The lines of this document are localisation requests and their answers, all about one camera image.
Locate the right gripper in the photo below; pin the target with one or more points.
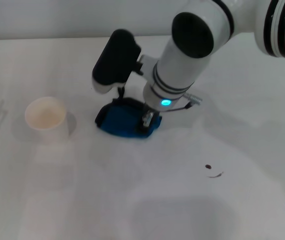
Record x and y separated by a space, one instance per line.
148 118

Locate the blue rag with black trim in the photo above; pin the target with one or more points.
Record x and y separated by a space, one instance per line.
122 122

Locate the white paper cup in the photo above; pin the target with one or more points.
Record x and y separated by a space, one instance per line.
45 116

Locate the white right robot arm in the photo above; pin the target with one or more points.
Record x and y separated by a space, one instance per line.
182 65

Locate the thin dark smear streak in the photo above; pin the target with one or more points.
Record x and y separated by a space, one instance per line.
216 175

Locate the black and white wrist camera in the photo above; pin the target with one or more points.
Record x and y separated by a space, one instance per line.
117 60

